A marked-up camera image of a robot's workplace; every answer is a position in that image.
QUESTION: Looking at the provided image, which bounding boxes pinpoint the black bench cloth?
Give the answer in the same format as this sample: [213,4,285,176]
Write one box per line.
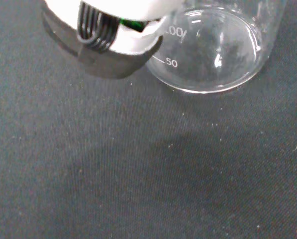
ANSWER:
[0,0,297,239]

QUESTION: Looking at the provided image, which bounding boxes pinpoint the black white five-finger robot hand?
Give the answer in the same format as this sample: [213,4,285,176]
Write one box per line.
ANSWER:
[40,0,188,80]

